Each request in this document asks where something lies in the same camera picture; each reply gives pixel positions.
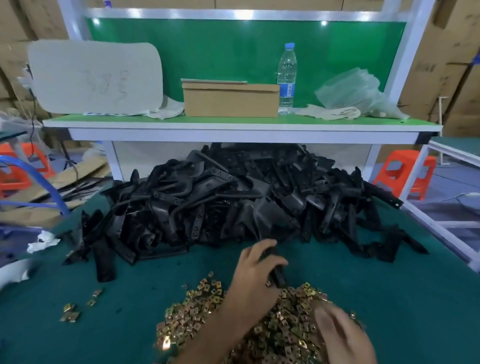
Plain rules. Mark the person's right hand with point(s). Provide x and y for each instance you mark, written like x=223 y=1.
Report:
x=348 y=341

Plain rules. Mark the person's left hand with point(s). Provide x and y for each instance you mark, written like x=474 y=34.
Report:
x=251 y=277

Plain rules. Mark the person's right fingers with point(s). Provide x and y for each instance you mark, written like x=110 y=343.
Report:
x=328 y=317

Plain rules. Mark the person's left thumb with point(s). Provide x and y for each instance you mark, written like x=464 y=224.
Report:
x=279 y=265

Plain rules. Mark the black plastic bracket part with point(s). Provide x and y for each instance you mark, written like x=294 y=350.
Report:
x=279 y=279

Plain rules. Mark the person's left forearm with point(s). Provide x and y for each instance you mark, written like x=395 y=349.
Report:
x=221 y=337

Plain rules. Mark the pile of black plastic brackets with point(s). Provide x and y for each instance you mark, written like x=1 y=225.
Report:
x=225 y=195

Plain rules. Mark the pile of brass clip nuts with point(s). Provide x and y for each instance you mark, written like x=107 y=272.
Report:
x=195 y=315

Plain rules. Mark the orange plastic stool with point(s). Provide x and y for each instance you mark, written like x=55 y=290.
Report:
x=13 y=176
x=37 y=157
x=401 y=168

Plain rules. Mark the white cloth gloves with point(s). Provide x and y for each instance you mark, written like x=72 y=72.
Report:
x=330 y=112

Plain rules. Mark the brown cardboard box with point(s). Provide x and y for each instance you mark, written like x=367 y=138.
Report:
x=230 y=100

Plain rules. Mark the loose brass clip nut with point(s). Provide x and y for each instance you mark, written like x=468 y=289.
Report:
x=71 y=317
x=68 y=307
x=91 y=302
x=98 y=292

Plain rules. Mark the clear plastic water bottle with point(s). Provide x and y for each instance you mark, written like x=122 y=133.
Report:
x=287 y=82

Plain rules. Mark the clear plastic bag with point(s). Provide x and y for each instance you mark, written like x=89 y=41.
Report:
x=356 y=92

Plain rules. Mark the white crumpled cloth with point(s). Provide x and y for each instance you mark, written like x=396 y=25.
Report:
x=167 y=108

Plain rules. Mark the green back panel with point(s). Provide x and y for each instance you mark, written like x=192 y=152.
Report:
x=225 y=48

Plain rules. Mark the flat cardboard sheets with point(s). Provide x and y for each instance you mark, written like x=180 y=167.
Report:
x=75 y=172

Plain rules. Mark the white paper scrap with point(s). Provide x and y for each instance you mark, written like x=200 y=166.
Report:
x=42 y=242

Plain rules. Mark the grey foam board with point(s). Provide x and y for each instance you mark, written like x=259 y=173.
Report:
x=93 y=75

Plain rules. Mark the white plastic piece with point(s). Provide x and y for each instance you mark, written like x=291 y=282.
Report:
x=13 y=272

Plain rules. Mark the stack of cardboard cartons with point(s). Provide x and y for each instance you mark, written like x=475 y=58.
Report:
x=442 y=45
x=18 y=22

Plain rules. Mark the white workbench shelf frame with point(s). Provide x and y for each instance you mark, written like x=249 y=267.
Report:
x=243 y=135

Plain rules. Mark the white neighbouring table frame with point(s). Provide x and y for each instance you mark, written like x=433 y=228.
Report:
x=450 y=150

